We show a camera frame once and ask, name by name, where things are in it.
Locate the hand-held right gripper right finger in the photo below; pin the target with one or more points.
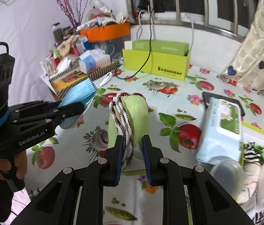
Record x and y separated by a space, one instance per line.
147 160

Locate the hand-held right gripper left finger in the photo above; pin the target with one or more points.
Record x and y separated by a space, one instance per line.
119 163

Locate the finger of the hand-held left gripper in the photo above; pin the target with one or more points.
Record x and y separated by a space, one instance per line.
35 106
68 112

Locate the blue face mask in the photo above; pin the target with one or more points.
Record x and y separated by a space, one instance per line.
78 93

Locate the green trimmed cloth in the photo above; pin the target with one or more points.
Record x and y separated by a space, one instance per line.
134 112

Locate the small striped cloth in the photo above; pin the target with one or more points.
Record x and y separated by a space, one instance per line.
250 153

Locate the beige floral cloth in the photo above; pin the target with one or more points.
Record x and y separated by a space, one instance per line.
249 180

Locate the green box lid tray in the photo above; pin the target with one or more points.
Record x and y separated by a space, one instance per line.
256 136

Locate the person's left hand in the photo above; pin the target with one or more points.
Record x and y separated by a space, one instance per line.
20 166

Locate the white paper sheet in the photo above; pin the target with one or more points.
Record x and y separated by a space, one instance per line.
44 79

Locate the striped cardboard box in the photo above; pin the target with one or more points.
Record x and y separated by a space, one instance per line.
75 79

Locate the clear plastic organizer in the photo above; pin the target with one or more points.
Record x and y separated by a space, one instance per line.
47 65

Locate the crumpled white tissue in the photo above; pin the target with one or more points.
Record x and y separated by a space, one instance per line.
64 64

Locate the blue white tissue pack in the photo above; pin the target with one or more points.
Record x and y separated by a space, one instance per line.
92 62

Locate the beige braided cloth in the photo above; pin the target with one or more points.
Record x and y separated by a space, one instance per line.
66 44

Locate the blue white carton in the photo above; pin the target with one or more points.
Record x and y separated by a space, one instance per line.
81 44

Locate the dark glass jar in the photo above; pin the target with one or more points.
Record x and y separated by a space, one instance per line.
57 34

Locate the wet wipes pack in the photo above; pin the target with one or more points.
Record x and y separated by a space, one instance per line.
218 133

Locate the grey glossy box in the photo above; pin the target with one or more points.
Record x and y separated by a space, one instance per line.
113 46

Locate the small glass jar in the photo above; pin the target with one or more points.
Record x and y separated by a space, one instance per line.
67 31

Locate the orange box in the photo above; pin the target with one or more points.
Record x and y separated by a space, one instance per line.
103 32

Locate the green cardboard box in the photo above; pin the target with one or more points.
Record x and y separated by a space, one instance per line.
146 63

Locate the pile of assorted packets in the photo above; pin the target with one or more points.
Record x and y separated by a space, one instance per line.
103 18

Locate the purple flower branches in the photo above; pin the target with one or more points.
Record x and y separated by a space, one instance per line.
64 2

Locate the black power adapter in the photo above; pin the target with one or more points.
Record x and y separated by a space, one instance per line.
142 0

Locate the steel window railing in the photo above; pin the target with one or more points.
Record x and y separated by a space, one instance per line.
216 31

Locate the cream heart print curtain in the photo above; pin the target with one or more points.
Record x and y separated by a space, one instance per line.
256 51

